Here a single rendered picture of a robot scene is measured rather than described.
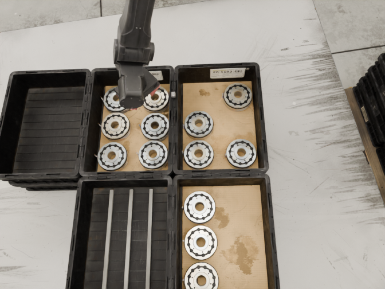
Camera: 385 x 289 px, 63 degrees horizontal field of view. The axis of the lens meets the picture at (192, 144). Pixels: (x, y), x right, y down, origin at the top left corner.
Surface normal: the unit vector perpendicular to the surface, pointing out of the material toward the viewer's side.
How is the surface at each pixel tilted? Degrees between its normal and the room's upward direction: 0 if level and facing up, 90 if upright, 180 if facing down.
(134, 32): 87
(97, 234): 0
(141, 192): 0
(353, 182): 0
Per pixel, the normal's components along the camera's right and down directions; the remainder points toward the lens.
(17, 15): -0.05, -0.33
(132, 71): 0.29, -0.36
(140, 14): 0.15, 0.91
